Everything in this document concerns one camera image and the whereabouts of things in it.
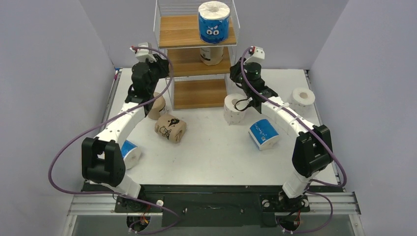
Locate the white wire wooden shelf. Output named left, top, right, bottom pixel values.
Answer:
left=153, top=0, right=240, bottom=110

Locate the brown paper roll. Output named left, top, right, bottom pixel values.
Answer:
left=200, top=47, right=224, bottom=66

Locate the white dotted roll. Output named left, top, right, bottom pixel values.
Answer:
left=223, top=93, right=247, bottom=125

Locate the blue white roll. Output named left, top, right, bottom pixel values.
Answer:
left=198, top=0, right=230, bottom=44
left=248, top=119, right=279, bottom=151

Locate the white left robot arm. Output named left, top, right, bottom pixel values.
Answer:
left=82, top=54, right=169, bottom=211

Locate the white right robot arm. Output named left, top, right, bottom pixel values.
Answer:
left=230, top=62, right=333, bottom=210

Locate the brown roll back left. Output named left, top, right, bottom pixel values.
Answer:
left=148, top=95, right=166, bottom=120

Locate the brown cartoon printed roll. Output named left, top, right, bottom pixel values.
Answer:
left=155, top=114, right=187, bottom=144

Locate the blue roll left edge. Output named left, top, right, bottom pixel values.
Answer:
left=121, top=140, right=142, bottom=170

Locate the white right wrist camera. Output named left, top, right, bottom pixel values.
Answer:
left=244, top=46, right=265, bottom=64

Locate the white roll near right wall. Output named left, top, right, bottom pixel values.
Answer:
left=287, top=88, right=315, bottom=116

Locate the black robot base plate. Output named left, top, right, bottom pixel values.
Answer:
left=82, top=183, right=330, bottom=232

